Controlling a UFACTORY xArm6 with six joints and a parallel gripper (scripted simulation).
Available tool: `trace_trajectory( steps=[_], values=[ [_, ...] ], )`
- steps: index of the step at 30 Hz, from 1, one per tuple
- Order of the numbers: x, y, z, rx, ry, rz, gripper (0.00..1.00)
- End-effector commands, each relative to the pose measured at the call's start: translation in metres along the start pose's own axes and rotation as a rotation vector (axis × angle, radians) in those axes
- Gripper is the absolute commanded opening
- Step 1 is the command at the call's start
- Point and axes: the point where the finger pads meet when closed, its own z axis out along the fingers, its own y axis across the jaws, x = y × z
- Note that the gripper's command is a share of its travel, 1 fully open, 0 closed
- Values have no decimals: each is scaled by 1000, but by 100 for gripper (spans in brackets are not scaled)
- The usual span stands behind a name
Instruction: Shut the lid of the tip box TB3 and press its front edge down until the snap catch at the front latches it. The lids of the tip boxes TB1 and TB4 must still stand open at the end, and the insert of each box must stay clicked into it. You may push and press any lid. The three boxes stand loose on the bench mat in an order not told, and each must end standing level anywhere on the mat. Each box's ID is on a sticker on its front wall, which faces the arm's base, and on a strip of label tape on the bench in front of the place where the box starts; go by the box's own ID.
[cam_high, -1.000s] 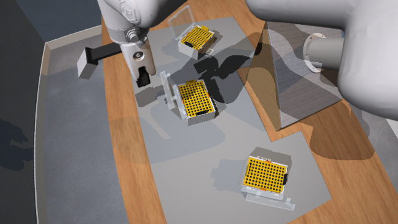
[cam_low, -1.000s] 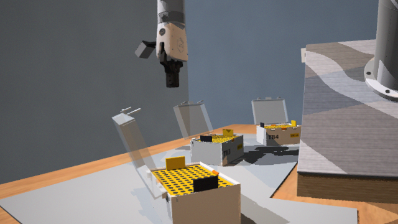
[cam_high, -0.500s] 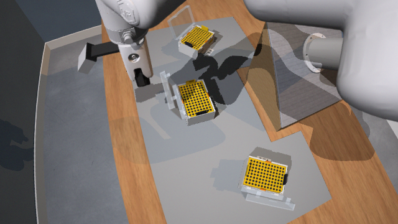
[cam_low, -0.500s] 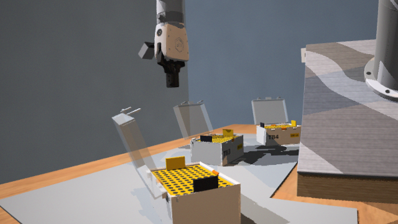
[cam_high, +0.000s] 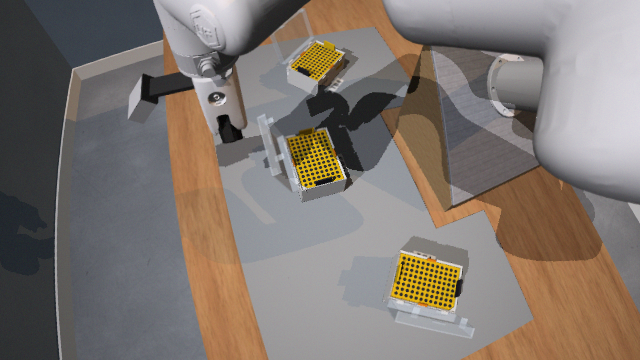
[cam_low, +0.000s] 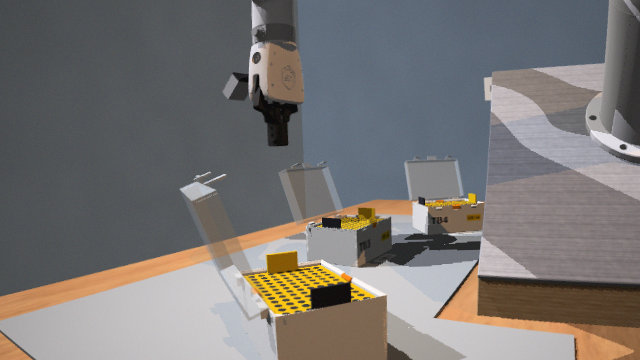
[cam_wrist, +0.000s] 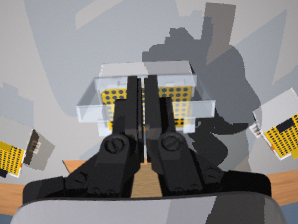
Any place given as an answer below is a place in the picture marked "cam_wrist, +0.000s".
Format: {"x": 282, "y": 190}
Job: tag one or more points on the grey bench mat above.
{"x": 244, "y": 51}

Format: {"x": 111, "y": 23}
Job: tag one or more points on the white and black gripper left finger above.
{"x": 103, "y": 175}

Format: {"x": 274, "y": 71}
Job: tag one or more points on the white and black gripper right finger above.
{"x": 185, "y": 171}

